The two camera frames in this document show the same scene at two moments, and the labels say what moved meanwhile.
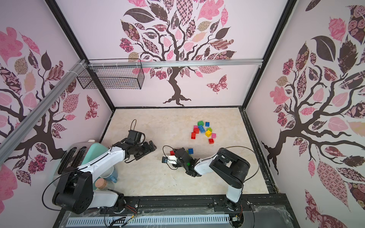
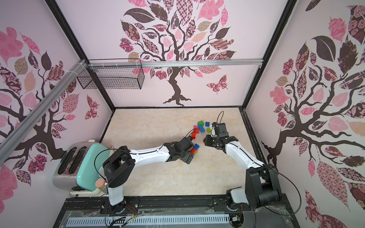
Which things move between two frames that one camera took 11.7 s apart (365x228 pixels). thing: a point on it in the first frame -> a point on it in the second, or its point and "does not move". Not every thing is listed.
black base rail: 265,211 does not move
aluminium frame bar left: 9,141 does not move
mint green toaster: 75,156 does not move
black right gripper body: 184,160 -> 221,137
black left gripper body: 140,149 -> 186,157
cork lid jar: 103,184 does not move
